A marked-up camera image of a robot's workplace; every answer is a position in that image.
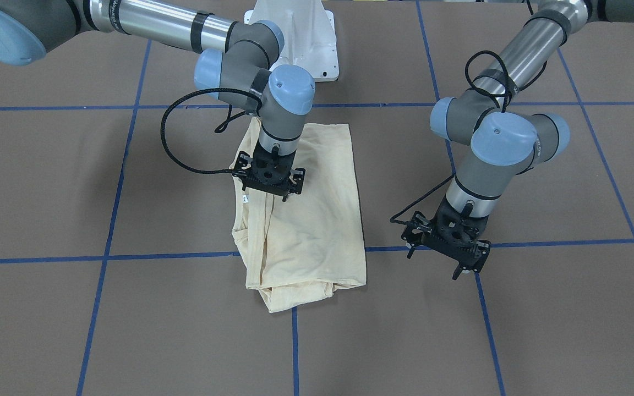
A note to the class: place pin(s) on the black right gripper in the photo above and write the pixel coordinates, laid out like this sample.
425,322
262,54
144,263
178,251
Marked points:
297,178

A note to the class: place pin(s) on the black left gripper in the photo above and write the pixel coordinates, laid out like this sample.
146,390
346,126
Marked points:
415,226

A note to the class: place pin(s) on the yellow printed long-sleeve shirt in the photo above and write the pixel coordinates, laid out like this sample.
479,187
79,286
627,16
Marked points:
308,247

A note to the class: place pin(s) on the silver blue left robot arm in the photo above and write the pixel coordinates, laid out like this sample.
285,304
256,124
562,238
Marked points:
502,143

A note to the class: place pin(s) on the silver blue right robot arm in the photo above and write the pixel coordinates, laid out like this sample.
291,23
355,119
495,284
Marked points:
237,64

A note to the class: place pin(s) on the white pedestal column with base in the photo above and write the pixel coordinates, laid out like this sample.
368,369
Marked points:
309,32

